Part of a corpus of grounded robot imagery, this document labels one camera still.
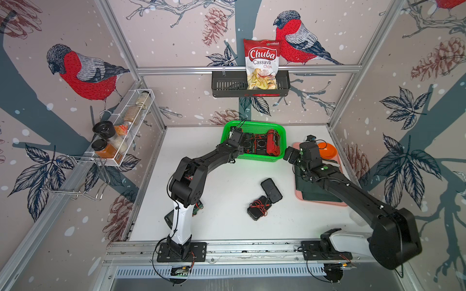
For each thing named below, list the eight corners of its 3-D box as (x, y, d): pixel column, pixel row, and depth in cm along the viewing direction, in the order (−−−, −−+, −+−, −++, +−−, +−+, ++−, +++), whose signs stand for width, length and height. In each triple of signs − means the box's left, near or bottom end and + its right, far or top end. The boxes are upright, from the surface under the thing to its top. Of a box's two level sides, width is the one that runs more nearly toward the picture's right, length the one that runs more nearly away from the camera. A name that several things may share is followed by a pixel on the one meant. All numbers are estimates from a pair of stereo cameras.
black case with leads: (253, 223, 82) (254, 221, 79) (244, 209, 86) (245, 206, 83) (273, 210, 86) (274, 207, 83) (264, 197, 90) (265, 194, 87)
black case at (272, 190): (271, 203, 88) (272, 201, 85) (260, 184, 95) (261, 181, 92) (281, 199, 89) (283, 196, 87) (270, 180, 96) (271, 177, 93)
